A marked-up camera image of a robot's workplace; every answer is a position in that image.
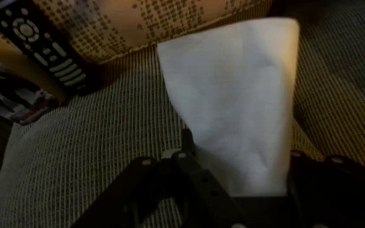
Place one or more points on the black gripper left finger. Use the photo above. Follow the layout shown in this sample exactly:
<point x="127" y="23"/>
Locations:
<point x="187" y="142"/>

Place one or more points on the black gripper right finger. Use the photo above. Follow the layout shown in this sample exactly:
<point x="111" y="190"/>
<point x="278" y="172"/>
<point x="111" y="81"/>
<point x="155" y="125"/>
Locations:
<point x="302" y="158"/>

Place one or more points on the white paper napkin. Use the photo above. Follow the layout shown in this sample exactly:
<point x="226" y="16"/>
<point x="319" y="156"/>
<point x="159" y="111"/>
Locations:
<point x="234" y="109"/>

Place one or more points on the grey woven sofa cushion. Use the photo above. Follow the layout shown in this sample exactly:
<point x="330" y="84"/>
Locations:
<point x="98" y="139"/>

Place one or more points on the black remote control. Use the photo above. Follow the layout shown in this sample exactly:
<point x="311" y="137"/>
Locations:
<point x="44" y="46"/>

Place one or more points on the white speckled flat pillow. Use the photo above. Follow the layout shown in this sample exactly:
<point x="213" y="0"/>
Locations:
<point x="149" y="20"/>

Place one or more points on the glossy magazine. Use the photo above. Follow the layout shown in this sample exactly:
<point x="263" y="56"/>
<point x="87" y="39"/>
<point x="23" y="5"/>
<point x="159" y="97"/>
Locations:
<point x="9" y="95"/>

